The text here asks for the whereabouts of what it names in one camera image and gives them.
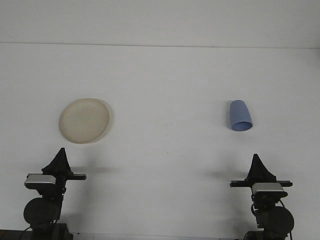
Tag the pale blue cup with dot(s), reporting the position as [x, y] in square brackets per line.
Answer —
[240, 115]

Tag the pale round plate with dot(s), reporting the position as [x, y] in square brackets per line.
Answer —
[85, 121]

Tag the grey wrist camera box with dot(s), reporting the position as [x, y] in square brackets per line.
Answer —
[269, 189]
[40, 180]

